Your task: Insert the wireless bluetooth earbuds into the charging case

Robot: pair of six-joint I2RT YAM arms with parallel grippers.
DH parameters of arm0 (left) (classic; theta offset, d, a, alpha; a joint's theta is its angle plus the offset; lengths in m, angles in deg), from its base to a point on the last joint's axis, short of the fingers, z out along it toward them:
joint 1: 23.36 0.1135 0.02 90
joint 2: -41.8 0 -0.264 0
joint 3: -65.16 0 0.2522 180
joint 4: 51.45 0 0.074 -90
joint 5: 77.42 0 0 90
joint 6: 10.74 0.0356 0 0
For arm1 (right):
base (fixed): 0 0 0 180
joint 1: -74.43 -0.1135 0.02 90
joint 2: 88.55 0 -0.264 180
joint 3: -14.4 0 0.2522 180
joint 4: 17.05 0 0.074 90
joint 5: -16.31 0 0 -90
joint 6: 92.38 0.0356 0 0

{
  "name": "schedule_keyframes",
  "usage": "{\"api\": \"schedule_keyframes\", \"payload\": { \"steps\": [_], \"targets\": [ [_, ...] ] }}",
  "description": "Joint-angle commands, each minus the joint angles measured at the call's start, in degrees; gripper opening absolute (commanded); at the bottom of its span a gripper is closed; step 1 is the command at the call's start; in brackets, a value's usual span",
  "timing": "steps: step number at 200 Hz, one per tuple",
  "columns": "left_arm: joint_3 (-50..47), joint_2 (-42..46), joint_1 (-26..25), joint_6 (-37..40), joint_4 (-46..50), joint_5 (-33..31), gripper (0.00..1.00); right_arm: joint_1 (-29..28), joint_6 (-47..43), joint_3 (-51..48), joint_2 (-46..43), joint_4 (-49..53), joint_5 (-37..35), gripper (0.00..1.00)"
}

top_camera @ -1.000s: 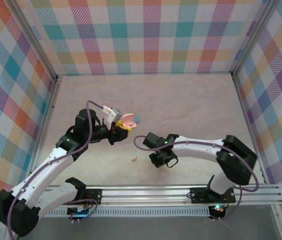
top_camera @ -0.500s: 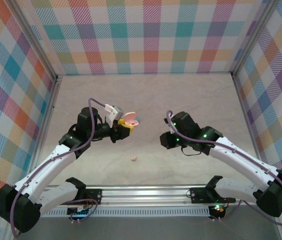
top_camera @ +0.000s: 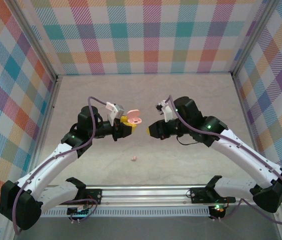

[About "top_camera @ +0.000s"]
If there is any pink earbud charging case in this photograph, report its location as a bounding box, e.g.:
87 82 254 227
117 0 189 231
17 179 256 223
126 108 143 127

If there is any circuit board with blue light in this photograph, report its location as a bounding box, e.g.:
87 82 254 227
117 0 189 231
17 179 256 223
67 206 93 219

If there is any circuit board with green light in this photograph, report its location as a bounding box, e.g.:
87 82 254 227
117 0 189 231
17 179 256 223
207 204 226 220

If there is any thin black wire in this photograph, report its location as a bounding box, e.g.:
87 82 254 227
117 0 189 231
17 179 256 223
176 134 203 146

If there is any aluminium frame rail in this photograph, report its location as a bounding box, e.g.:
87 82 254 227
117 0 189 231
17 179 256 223
28 74 63 180
230 72 272 185

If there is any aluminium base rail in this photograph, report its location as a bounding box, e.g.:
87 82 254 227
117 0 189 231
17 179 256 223
30 184 282 209

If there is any white slotted cable duct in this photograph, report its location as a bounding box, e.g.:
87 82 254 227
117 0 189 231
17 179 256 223
40 208 211 218

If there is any aluminium frame post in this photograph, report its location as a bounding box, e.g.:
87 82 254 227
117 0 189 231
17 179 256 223
272 212 282 240
7 0 63 83
230 0 281 78

